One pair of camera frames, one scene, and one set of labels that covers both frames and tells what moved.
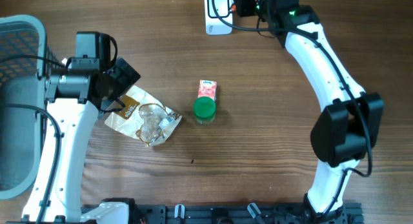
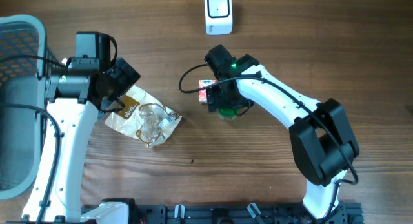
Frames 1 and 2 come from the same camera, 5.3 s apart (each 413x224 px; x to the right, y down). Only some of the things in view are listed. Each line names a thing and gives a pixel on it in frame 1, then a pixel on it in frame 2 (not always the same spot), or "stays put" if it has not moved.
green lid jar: [204, 110] -> [227, 113]
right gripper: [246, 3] -> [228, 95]
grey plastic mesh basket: [23, 131] stays put
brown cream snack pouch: [143, 116] stays put
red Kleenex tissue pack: [208, 88] stays put
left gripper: [126, 75] stays put
